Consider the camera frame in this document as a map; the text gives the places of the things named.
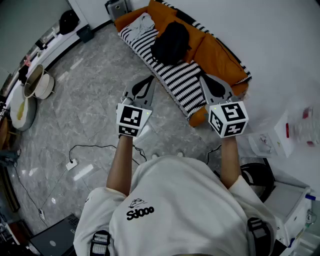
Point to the black white striped blanket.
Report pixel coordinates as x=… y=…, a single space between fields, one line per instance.
x=180 y=80

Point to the clear package with red labels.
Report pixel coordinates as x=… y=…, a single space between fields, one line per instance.
x=307 y=127

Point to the orange sofa cushion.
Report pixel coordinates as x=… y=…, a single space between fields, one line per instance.
x=160 y=11
x=220 y=60
x=197 y=42

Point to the white low counter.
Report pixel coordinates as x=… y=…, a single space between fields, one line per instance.
x=57 y=46

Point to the grey laptop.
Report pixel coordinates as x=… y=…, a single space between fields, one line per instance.
x=55 y=237

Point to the light grey garment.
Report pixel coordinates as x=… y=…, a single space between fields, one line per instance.
x=141 y=25

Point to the clear plastic bag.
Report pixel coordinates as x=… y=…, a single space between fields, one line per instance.
x=261 y=145

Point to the black round stool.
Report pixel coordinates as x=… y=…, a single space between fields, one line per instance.
x=269 y=180

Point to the white storage box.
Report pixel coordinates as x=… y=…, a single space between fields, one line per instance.
x=287 y=200

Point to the orange sofa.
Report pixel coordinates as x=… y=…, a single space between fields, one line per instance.
x=130 y=17

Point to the silver suitcase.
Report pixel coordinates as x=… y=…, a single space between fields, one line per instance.
x=116 y=10

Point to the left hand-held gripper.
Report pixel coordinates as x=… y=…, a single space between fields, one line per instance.
x=131 y=117

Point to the white round bowl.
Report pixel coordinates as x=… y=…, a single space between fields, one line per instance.
x=45 y=86

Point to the white cardboard box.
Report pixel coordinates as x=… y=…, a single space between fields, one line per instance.
x=283 y=135

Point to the person's white shoe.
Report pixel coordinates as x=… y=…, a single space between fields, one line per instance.
x=180 y=154
x=155 y=156

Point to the black waste bin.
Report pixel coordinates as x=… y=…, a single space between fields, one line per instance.
x=85 y=33

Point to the black white striped throw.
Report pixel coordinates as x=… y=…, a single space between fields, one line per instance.
x=200 y=25

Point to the person's left forearm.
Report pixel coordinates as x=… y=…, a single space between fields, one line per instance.
x=120 y=165

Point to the black garment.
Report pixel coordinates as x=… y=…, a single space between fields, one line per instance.
x=172 y=42

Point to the person's right forearm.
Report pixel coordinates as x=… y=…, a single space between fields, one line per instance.
x=230 y=162

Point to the person's white sweatshirt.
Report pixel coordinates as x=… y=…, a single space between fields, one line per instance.
x=175 y=205

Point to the white power strip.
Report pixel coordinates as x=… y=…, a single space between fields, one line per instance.
x=71 y=165

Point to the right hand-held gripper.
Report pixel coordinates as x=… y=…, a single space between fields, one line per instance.
x=228 y=120

